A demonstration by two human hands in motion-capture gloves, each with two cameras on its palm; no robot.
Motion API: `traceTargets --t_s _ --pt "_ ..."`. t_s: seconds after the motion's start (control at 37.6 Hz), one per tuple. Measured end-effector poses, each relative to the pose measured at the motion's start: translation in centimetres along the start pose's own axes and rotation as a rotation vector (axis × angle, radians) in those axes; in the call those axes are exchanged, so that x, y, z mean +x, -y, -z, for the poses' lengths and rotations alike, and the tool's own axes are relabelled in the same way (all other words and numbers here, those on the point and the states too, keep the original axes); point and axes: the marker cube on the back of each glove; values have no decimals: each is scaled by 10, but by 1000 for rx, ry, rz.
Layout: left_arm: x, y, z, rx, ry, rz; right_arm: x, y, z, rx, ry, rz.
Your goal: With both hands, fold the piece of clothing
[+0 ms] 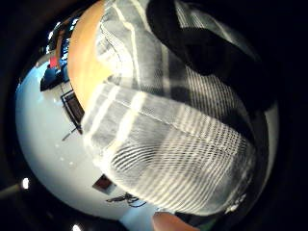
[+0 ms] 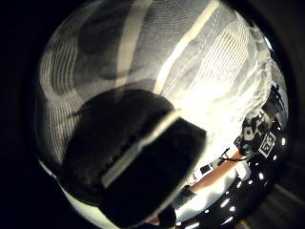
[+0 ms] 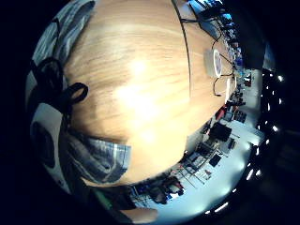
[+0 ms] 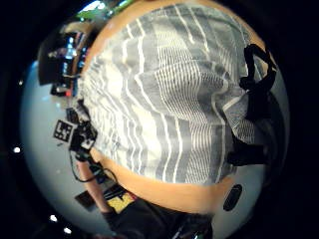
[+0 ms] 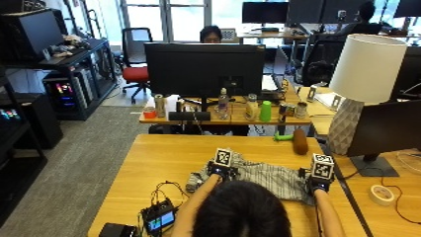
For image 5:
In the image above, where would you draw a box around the green plastic cup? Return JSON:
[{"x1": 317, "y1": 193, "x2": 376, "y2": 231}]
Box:
[{"x1": 259, "y1": 100, "x2": 273, "y2": 123}]

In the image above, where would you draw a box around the roll of white tape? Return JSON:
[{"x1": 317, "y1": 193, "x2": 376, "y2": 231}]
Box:
[{"x1": 368, "y1": 184, "x2": 396, "y2": 207}]

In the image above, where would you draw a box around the dark can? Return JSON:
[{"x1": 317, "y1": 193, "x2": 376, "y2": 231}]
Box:
[{"x1": 277, "y1": 103, "x2": 290, "y2": 123}]

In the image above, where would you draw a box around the silver can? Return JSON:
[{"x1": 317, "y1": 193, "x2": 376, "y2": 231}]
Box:
[{"x1": 153, "y1": 94, "x2": 167, "y2": 119}]

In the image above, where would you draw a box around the black computer tower with lights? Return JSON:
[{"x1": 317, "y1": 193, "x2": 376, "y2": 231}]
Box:
[{"x1": 43, "y1": 68, "x2": 96, "y2": 115}]

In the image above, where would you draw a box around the beige bottle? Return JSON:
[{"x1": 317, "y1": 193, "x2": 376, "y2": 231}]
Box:
[{"x1": 244, "y1": 93, "x2": 261, "y2": 122}]

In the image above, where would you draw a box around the black background monitor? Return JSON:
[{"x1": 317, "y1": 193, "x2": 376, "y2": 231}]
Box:
[{"x1": 241, "y1": 1, "x2": 289, "y2": 25}]

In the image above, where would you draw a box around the brown cylindrical roller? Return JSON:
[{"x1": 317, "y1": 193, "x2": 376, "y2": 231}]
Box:
[{"x1": 292, "y1": 128, "x2": 310, "y2": 156}]

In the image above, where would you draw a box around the white marker cube on left glove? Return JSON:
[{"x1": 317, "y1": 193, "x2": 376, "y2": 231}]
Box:
[{"x1": 213, "y1": 147, "x2": 235, "y2": 168}]

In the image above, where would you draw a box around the black recorder with blue screen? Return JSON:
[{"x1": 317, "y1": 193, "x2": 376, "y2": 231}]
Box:
[{"x1": 141, "y1": 198, "x2": 177, "y2": 236}]

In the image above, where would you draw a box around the green toy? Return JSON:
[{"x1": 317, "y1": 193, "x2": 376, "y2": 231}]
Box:
[{"x1": 272, "y1": 130, "x2": 294, "y2": 142}]

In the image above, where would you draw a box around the grey striped cloth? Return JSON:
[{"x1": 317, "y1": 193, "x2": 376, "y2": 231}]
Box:
[{"x1": 184, "y1": 150, "x2": 318, "y2": 205}]

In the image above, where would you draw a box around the white marker cube on glove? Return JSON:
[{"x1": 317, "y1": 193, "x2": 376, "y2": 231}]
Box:
[
  {"x1": 213, "y1": 147, "x2": 235, "y2": 168},
  {"x1": 310, "y1": 152, "x2": 336, "y2": 182}
]

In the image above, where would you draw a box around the black cable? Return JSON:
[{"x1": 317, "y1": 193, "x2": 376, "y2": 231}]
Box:
[{"x1": 149, "y1": 180, "x2": 191, "y2": 208}]

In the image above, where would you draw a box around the black shelf desk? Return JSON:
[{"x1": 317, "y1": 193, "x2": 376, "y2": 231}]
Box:
[{"x1": 4, "y1": 38, "x2": 119, "y2": 121}]

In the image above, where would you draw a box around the black power box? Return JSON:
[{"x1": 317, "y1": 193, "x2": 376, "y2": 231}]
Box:
[{"x1": 97, "y1": 222, "x2": 140, "y2": 237}]

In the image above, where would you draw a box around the glass jar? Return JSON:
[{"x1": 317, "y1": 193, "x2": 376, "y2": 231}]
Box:
[{"x1": 294, "y1": 101, "x2": 309, "y2": 119}]

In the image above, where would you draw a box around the black office chair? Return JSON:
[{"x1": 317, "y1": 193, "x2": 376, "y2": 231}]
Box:
[{"x1": 300, "y1": 34, "x2": 353, "y2": 87}]

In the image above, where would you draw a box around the the person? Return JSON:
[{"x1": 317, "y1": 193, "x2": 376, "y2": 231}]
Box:
[{"x1": 171, "y1": 147, "x2": 348, "y2": 237}]

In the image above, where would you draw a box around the clear water bottle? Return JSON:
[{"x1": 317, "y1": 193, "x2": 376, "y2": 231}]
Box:
[{"x1": 217, "y1": 87, "x2": 232, "y2": 120}]

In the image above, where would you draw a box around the white table lamp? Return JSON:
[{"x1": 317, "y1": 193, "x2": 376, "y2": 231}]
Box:
[{"x1": 326, "y1": 33, "x2": 409, "y2": 156}]

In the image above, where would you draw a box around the person's right hand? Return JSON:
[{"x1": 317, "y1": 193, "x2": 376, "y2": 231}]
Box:
[{"x1": 298, "y1": 167, "x2": 332, "y2": 195}]

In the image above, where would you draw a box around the black speaker bar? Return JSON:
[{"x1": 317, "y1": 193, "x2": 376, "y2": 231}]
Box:
[{"x1": 167, "y1": 111, "x2": 212, "y2": 121}]

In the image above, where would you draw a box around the large black monitor back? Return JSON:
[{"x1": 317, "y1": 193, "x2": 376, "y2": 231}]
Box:
[{"x1": 144, "y1": 42, "x2": 267, "y2": 100}]

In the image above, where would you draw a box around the black monitor on shelf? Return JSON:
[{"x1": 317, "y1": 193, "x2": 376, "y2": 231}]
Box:
[{"x1": 0, "y1": 8, "x2": 67, "y2": 63}]

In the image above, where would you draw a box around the red office chair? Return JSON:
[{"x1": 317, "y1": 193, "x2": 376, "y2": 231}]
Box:
[{"x1": 120, "y1": 27, "x2": 156, "y2": 105}]

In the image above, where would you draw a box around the person's left hand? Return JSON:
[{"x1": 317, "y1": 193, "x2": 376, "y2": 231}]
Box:
[{"x1": 207, "y1": 160, "x2": 241, "y2": 182}]

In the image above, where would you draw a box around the white marker cube on right glove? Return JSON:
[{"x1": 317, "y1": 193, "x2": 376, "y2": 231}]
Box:
[{"x1": 310, "y1": 152, "x2": 336, "y2": 182}]

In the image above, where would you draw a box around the black desk monitor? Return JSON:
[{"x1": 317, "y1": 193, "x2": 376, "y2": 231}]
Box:
[{"x1": 346, "y1": 99, "x2": 421, "y2": 178}]

